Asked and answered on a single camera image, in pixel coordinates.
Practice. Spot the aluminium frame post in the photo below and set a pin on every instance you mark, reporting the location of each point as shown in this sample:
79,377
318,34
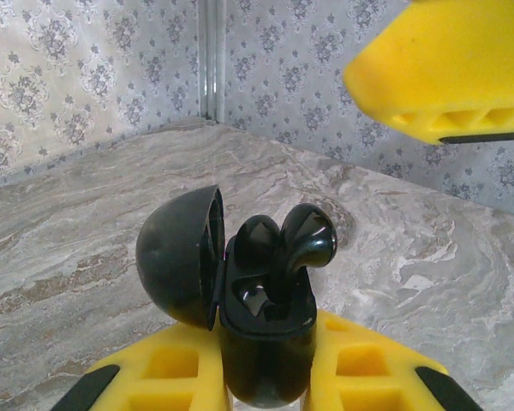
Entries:
212,60

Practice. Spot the black earbud charging case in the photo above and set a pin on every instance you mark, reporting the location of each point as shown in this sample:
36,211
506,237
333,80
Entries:
171,257

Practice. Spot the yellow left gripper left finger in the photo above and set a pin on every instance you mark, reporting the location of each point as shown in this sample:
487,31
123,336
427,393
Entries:
210,364

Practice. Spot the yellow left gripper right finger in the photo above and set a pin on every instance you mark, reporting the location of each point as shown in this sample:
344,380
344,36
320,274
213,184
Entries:
321,377

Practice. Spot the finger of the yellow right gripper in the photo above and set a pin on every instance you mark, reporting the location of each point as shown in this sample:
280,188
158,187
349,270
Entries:
445,55

